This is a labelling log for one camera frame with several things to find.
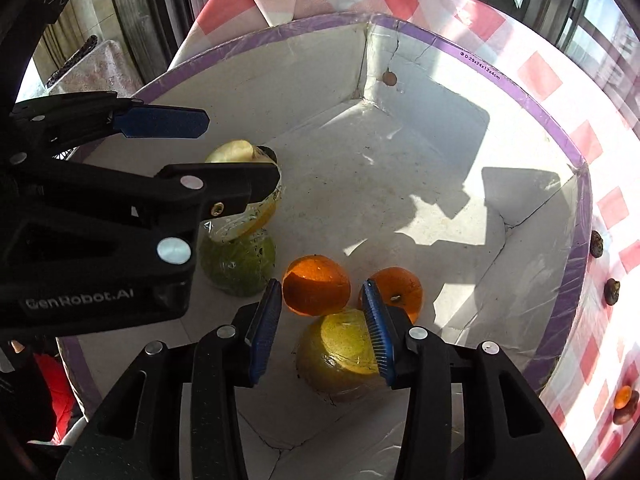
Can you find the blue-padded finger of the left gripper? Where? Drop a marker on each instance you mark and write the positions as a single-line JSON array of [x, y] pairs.
[[51, 125], [220, 185]]

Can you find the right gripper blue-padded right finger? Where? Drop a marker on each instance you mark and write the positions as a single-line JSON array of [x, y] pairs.
[[471, 413]]

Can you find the right gripper black left finger das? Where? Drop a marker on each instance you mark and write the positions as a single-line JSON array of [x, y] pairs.
[[175, 405]]

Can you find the halved yellow-green apple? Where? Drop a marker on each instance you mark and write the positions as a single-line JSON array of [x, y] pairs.
[[240, 217]]

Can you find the yellow fruit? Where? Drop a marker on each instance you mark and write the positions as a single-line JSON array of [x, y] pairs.
[[335, 358]]

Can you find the green pear in box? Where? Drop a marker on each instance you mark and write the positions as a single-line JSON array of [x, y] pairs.
[[242, 267]]

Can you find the red white checkered tablecloth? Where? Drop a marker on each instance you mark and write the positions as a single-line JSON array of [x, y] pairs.
[[602, 353]]

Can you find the red apple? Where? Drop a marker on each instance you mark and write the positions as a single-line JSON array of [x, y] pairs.
[[620, 417]]

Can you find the small orange tangerine by apple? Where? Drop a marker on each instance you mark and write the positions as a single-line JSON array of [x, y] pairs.
[[622, 397]]

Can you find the purple cardboard box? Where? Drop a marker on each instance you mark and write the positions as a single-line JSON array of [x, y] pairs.
[[393, 152]]

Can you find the dark mangosteen right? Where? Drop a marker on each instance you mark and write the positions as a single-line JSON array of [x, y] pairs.
[[611, 291]]

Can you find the dark mangosteen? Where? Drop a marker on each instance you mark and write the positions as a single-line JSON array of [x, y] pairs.
[[596, 246], [611, 291]]

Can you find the dark mangosteen left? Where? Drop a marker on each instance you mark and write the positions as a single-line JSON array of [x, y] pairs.
[[596, 246]]

